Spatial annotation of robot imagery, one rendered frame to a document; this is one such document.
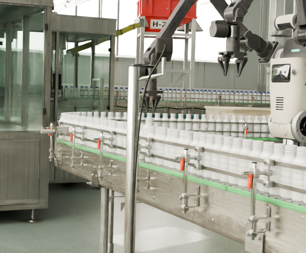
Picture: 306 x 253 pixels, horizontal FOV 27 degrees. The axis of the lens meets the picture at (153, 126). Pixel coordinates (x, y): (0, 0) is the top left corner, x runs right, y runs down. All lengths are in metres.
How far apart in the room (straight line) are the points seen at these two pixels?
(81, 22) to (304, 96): 5.75
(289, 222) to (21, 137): 4.53
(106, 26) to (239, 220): 6.54
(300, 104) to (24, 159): 3.80
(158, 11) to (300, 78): 7.06
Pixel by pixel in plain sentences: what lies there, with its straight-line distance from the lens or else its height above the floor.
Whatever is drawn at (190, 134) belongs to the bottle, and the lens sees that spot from 2.54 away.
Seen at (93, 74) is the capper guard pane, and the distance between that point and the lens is 8.45.
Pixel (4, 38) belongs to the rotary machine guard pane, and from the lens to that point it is 6.21.
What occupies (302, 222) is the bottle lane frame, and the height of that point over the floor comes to 0.95.
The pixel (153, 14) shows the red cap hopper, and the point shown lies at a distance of 9.85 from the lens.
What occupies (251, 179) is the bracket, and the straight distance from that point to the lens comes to 1.98.
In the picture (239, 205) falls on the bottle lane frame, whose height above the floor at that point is 0.94.
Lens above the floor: 1.31
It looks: 3 degrees down
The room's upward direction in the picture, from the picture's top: 2 degrees clockwise
